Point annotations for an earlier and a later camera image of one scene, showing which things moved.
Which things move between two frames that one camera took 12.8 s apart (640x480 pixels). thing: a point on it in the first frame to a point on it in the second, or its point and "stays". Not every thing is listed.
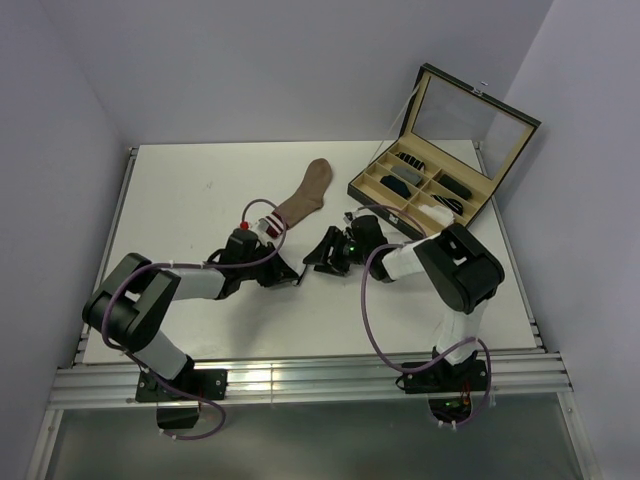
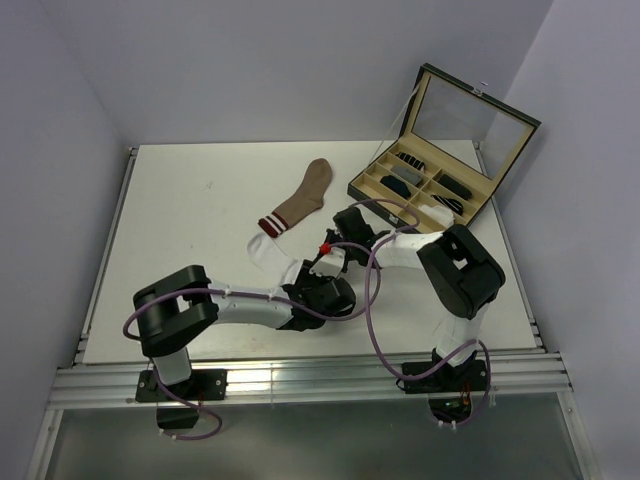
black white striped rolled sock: (414, 162) stays
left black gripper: (279, 271) to (305, 275)
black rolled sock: (455, 185) stays
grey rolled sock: (405, 173) stays
